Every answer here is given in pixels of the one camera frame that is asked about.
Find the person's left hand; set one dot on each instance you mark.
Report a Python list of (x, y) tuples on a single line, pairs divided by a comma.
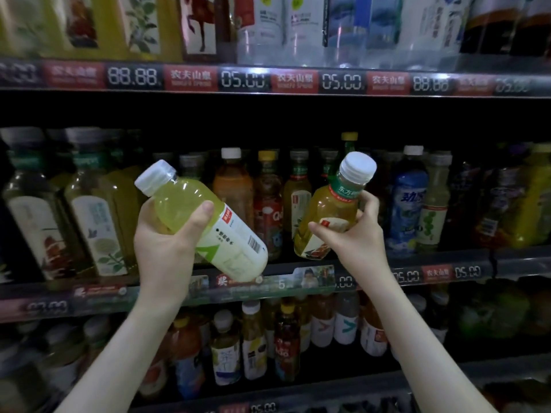
[(163, 262)]

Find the person's right hand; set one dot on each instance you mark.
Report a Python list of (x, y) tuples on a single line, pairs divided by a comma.
[(366, 253)]

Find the yellow tea bottle ship label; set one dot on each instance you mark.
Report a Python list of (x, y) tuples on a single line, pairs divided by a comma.
[(331, 206)]

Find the pale yellow juice bottle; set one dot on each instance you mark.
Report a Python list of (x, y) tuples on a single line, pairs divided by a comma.
[(432, 219)]

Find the row of tea juice bottles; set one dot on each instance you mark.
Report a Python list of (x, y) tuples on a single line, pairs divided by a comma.
[(254, 348)]

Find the row of clear water bottles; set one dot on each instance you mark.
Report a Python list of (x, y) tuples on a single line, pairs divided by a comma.
[(301, 21)]

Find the row of yellow tea bottles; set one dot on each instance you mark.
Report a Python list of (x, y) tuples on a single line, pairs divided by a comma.
[(142, 21)]

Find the brown tea bottle horse label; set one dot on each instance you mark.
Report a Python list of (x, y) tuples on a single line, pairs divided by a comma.
[(198, 21)]

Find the black label coffee bottle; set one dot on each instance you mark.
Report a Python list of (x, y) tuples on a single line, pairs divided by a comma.
[(534, 34), (486, 30)]

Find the person's right forearm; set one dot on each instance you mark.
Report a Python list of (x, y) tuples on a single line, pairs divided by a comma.
[(422, 357)]

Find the person's left forearm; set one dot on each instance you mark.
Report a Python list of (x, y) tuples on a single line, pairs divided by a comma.
[(116, 365)]

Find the green pictured price label strip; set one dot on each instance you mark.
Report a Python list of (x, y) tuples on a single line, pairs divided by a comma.
[(310, 277)]

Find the red black price label strip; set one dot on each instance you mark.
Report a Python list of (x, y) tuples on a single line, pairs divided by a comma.
[(189, 78)]

